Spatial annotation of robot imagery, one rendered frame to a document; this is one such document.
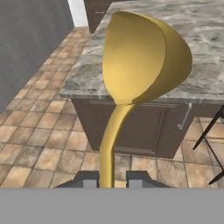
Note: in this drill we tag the black bar stool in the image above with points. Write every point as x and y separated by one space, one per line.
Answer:
210 137

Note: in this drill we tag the golden metallic ladle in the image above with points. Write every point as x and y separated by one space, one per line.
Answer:
137 61

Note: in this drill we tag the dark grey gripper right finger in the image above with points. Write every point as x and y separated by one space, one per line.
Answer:
140 178

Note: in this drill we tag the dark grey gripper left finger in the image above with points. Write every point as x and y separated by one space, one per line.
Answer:
84 178

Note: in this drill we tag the dark brown cupboard run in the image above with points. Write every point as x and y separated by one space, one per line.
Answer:
96 14

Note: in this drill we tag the dark brown island cabinet door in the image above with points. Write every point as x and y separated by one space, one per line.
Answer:
145 128

